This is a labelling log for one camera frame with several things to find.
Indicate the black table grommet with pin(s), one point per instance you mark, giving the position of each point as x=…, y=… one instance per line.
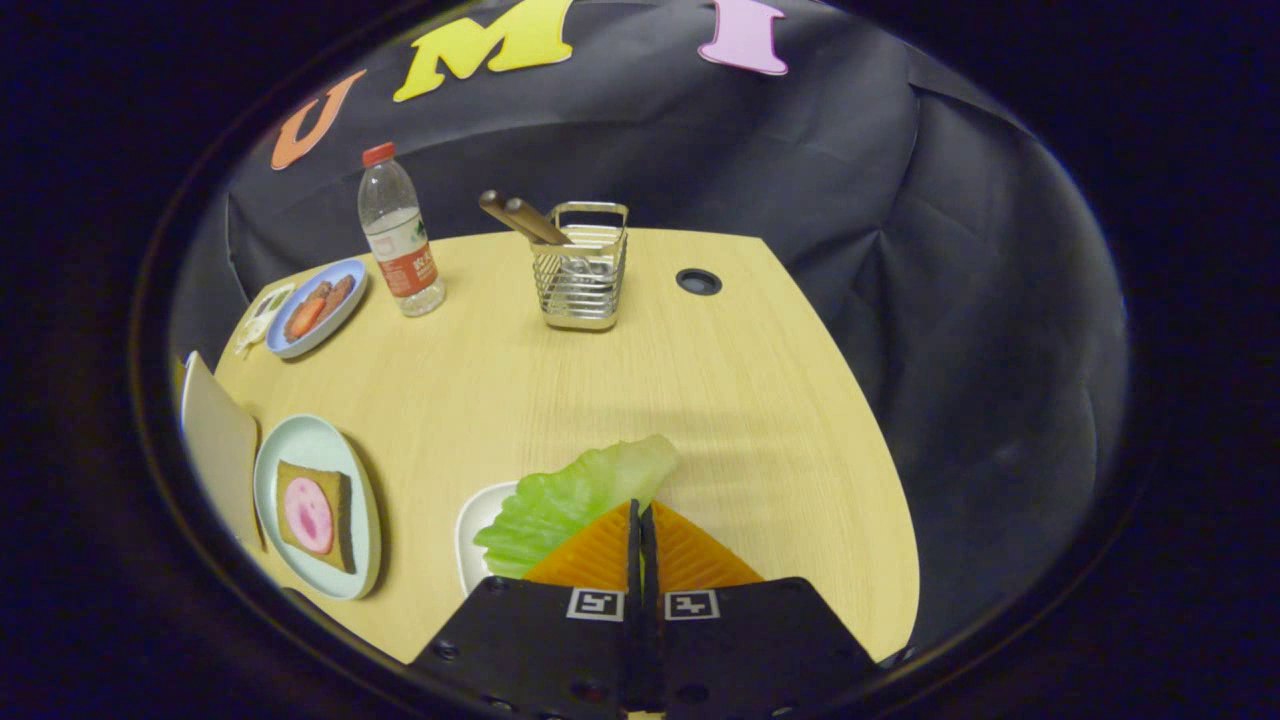
x=698, y=281

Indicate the brown chopstick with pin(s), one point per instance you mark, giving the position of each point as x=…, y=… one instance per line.
x=530, y=220
x=495, y=205

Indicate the white divided tray with beans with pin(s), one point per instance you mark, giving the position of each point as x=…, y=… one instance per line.
x=262, y=315

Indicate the pale green round plate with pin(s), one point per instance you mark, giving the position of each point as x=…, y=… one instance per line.
x=310, y=445

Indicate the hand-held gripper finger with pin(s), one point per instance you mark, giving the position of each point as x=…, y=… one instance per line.
x=648, y=570
x=634, y=570

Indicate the white square plate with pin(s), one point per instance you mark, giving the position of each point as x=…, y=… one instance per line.
x=478, y=512

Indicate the white toaster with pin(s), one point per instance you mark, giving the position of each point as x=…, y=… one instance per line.
x=220, y=450

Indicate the red tomato slice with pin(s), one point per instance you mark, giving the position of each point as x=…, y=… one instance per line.
x=305, y=318

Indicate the clear water bottle red cap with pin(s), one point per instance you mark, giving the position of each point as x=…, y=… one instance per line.
x=400, y=250

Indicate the blue round plate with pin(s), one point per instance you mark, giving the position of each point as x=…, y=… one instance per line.
x=350, y=302

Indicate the green lettuce leaf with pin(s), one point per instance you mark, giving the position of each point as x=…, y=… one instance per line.
x=570, y=495

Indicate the pink ham slice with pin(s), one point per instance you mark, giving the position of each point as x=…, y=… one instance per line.
x=308, y=515

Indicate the brown meat piece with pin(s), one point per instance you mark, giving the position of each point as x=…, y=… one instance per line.
x=342, y=290
x=318, y=293

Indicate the brown toast slice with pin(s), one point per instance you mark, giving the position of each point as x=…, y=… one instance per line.
x=343, y=500

